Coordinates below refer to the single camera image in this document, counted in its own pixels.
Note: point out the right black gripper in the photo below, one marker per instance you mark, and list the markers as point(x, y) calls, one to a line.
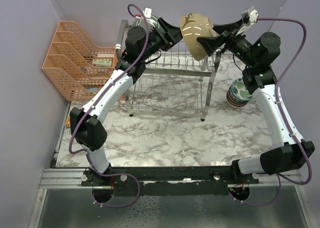
point(211, 44)

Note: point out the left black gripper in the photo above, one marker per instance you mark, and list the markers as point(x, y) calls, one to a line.
point(172, 34)

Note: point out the large cream ceramic bowl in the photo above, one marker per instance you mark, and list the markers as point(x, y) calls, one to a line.
point(193, 25)

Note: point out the steel two-tier dish rack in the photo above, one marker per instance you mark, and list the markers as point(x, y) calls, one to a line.
point(174, 84)

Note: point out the green patterned small bowl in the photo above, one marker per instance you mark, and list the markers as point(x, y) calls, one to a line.
point(239, 90)

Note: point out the large teal ceramic bowl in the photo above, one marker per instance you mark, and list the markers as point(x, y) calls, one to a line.
point(153, 22)

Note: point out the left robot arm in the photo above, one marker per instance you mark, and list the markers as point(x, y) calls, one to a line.
point(86, 123)

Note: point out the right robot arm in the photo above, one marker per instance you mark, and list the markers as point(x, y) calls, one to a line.
point(290, 151)

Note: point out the green white box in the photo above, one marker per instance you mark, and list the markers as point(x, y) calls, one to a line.
point(102, 63)

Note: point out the orange plastic file organizer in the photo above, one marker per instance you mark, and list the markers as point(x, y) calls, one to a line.
point(68, 63)

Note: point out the orange snack packet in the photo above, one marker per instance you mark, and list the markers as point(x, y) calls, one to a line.
point(67, 122)

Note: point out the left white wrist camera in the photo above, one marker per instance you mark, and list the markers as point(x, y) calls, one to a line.
point(147, 12)

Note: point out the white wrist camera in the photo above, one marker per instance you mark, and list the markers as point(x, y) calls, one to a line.
point(248, 18)
point(147, 12)

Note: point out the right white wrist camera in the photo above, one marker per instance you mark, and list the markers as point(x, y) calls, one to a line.
point(248, 18)

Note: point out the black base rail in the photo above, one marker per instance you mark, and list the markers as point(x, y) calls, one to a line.
point(166, 180)

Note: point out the aluminium frame rail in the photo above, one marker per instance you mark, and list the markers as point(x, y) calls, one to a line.
point(61, 178)

